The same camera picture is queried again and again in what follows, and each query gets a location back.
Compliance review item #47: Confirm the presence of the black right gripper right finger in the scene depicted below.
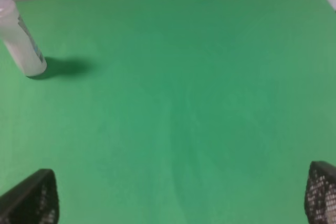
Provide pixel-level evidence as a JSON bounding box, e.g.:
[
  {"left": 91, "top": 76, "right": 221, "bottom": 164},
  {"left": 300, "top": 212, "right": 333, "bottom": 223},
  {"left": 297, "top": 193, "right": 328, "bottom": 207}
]
[{"left": 304, "top": 161, "right": 335, "bottom": 224}]

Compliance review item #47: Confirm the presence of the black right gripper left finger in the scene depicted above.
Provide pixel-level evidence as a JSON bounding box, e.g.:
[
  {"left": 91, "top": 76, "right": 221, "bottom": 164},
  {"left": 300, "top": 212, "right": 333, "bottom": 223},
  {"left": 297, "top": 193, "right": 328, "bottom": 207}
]
[{"left": 1, "top": 169, "right": 60, "bottom": 224}]

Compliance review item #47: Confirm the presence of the white bottle with black brush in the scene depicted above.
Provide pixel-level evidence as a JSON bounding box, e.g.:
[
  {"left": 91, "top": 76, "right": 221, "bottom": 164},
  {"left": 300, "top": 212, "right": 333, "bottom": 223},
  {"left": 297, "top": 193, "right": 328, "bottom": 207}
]
[{"left": 1, "top": 0, "right": 47, "bottom": 77}]

